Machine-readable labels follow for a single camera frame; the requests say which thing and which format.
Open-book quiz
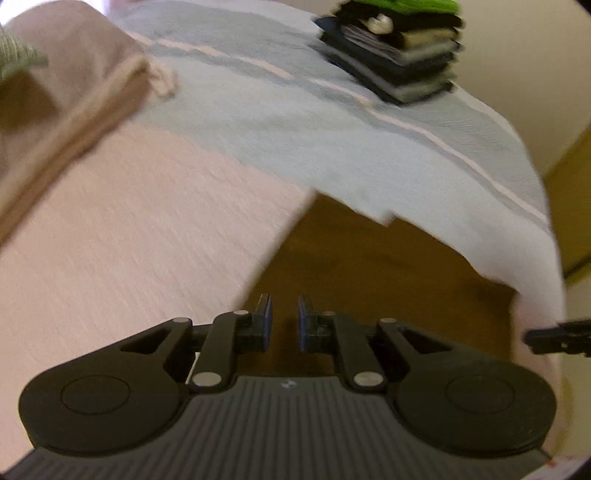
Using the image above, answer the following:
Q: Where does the green knitted cloth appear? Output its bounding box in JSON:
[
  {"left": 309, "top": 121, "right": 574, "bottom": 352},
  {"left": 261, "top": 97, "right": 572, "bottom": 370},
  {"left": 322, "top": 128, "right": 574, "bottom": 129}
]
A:
[{"left": 0, "top": 27, "right": 48, "bottom": 83}]

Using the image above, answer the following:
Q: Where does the beige folded cloth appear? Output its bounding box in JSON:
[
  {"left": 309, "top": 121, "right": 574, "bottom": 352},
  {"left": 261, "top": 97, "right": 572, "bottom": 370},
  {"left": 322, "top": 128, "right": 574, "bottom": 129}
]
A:
[{"left": 1, "top": 1, "right": 178, "bottom": 241}]

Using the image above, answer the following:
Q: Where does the brown shirt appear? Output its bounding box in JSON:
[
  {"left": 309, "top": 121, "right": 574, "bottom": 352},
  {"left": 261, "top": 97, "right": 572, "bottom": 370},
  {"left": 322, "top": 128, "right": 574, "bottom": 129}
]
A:
[{"left": 238, "top": 195, "right": 516, "bottom": 376}]

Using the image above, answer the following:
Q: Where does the stack of folded clothes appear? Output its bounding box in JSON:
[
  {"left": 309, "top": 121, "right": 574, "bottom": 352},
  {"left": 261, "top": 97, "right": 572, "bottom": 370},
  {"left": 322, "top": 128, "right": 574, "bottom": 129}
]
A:
[{"left": 314, "top": 0, "right": 464, "bottom": 105}]

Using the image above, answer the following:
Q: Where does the grey pink striped blanket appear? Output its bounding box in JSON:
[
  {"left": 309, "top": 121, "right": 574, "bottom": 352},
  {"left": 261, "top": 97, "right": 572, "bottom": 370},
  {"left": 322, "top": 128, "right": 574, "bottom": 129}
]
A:
[{"left": 1, "top": 1, "right": 565, "bottom": 467}]

